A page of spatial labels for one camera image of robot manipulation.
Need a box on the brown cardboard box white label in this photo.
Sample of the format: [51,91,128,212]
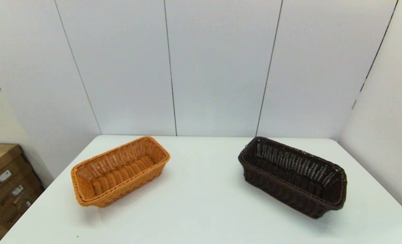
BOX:
[0,186,45,230]
[0,169,40,216]
[0,143,31,200]

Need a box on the dark brown wicker basket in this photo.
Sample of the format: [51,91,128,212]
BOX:
[238,137,348,219]

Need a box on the orange wicker basket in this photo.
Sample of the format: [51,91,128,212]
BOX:
[71,136,171,208]

